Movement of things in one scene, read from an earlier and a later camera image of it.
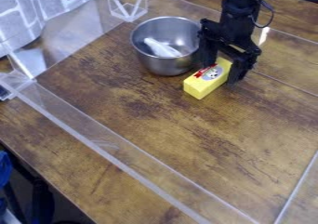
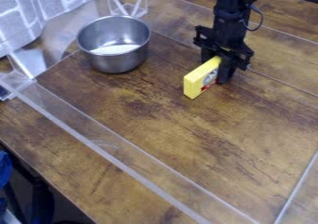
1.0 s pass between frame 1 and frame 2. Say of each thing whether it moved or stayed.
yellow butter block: stayed
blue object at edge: stayed
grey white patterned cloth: stayed
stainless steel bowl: moved
